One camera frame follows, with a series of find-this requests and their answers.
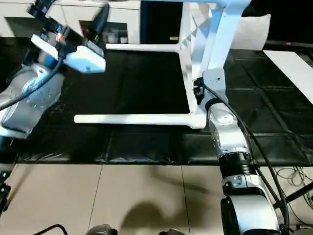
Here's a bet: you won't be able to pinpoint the white glass-door cabinet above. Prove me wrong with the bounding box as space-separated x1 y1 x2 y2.
0 0 142 46

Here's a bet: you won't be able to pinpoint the white flat sheet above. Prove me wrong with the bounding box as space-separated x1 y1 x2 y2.
263 50 313 98

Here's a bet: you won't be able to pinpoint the grey printed cushion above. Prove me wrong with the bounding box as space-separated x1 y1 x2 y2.
229 13 272 51

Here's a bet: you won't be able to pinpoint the white plastic table leg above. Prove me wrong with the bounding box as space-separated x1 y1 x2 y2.
73 114 194 127
140 0 222 3
105 43 181 53

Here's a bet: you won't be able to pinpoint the white plastic table top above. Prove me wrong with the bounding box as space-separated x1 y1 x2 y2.
179 0 253 130

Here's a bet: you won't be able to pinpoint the black work table leg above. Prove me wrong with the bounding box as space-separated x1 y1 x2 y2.
273 185 313 204

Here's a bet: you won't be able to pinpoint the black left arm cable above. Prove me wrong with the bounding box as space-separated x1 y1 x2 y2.
0 47 66 111

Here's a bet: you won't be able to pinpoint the thin black floor cables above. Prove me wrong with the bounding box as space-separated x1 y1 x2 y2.
276 166 313 223

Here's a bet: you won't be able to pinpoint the black tall furniture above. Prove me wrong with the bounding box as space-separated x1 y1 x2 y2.
140 0 313 51

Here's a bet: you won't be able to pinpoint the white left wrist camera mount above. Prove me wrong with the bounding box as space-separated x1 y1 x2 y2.
31 33 107 74

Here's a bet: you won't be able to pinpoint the black work mat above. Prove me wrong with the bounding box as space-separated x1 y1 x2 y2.
0 36 313 165

